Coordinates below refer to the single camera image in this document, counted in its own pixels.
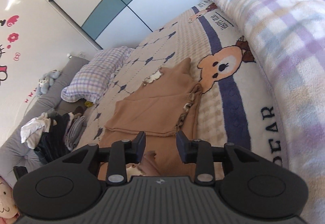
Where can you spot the grey upholstered headboard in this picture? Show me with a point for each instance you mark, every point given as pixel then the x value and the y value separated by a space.
pixel 13 151

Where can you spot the pink cartoon plush toy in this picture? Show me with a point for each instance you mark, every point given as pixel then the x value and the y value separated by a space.
pixel 8 210

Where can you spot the brown ribbed long-sleeve top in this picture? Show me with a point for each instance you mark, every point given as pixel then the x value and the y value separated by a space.
pixel 160 108

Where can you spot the blue plush toy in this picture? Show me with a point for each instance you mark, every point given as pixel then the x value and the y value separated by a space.
pixel 46 81

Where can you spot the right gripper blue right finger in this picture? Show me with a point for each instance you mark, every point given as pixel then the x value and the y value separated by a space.
pixel 192 151

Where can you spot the beige bear pattern bed blanket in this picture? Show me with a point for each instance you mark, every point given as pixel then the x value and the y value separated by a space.
pixel 235 104

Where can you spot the yellow knitted item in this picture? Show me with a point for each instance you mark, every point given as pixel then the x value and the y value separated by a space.
pixel 88 104

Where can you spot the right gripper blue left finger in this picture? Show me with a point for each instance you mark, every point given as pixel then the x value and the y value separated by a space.
pixel 129 151

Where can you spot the folded grey garment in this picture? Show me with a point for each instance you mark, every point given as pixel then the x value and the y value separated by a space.
pixel 73 135

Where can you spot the cream white garment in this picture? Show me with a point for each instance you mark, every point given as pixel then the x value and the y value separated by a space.
pixel 31 132

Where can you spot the pile of dark clothes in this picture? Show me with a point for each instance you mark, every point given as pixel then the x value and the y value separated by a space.
pixel 51 145

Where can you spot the purple plaid pillow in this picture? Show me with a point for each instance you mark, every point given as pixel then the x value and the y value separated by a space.
pixel 93 79

